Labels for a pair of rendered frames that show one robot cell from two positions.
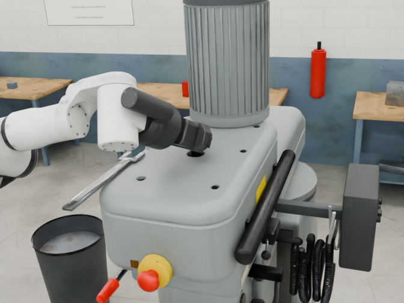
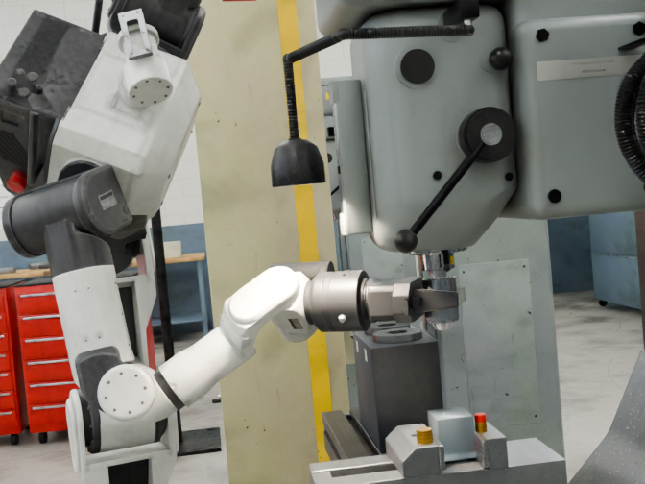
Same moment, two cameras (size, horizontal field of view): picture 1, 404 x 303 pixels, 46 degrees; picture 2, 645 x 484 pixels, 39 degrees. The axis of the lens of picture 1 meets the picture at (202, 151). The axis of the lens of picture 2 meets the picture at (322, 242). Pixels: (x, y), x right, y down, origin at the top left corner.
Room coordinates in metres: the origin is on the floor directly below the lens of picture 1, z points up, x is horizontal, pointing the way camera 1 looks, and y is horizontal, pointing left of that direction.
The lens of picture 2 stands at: (0.18, -1.05, 1.40)
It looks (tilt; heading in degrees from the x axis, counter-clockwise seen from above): 3 degrees down; 63
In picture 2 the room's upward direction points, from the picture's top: 5 degrees counter-clockwise
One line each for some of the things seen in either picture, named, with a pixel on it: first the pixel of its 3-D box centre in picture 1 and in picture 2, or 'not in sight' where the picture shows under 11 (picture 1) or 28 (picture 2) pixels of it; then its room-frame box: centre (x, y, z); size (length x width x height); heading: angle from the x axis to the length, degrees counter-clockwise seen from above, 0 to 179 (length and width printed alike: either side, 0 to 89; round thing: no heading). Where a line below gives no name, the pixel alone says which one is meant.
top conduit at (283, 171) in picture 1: (269, 196); not in sight; (0.89, -0.14, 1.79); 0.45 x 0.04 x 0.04; 159
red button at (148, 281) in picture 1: (149, 279); not in sight; (0.67, 0.10, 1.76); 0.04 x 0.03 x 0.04; 69
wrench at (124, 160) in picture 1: (105, 177); not in sight; (0.81, 0.18, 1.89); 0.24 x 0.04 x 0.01; 158
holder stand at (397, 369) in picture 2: not in sight; (395, 381); (1.06, 0.39, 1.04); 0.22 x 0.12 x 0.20; 69
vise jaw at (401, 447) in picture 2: not in sight; (414, 448); (0.86, 0.03, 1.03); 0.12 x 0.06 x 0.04; 69
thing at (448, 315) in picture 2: not in sight; (441, 302); (0.91, 0.01, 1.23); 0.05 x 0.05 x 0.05
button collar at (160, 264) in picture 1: (155, 271); not in sight; (0.69, 0.09, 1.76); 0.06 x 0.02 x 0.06; 69
